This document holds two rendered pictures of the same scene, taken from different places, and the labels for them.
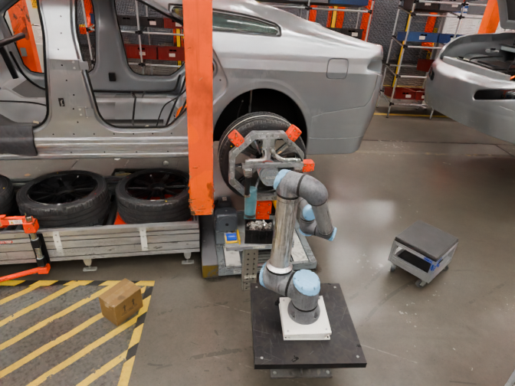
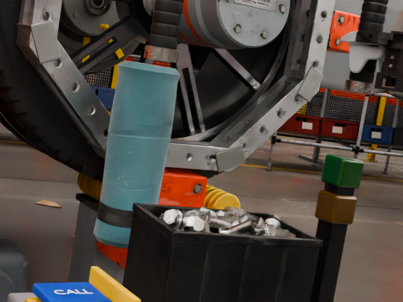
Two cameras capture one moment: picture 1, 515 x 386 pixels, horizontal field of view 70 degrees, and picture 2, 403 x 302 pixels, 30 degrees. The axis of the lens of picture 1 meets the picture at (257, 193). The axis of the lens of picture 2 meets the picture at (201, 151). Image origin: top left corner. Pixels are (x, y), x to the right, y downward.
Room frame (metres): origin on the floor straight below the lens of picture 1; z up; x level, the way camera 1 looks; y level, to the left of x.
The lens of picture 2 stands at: (1.26, 0.34, 0.75)
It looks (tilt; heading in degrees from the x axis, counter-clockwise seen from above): 7 degrees down; 339
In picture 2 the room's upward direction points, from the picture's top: 9 degrees clockwise
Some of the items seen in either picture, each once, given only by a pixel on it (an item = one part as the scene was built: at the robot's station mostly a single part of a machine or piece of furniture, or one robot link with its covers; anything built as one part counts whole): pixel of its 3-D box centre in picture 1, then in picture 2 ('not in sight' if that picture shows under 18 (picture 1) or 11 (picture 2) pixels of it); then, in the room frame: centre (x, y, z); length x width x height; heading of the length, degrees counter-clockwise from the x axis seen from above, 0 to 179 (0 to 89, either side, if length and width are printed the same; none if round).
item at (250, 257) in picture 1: (249, 264); not in sight; (2.09, 0.02, 0.21); 0.10 x 0.10 x 0.42; 12
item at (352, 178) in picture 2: not in sight; (342, 171); (2.14, -0.20, 0.64); 0.04 x 0.04 x 0.04; 12
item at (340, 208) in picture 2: not in sight; (336, 207); (2.14, -0.20, 0.59); 0.04 x 0.04 x 0.04; 12
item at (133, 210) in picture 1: (158, 196); not in sight; (2.68, 0.84, 0.39); 0.66 x 0.66 x 0.24
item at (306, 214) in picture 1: (308, 209); not in sight; (1.96, -0.32, 0.81); 0.12 x 0.09 x 0.10; 12
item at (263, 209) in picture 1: (261, 206); (147, 214); (2.47, -0.04, 0.48); 0.16 x 0.12 x 0.17; 12
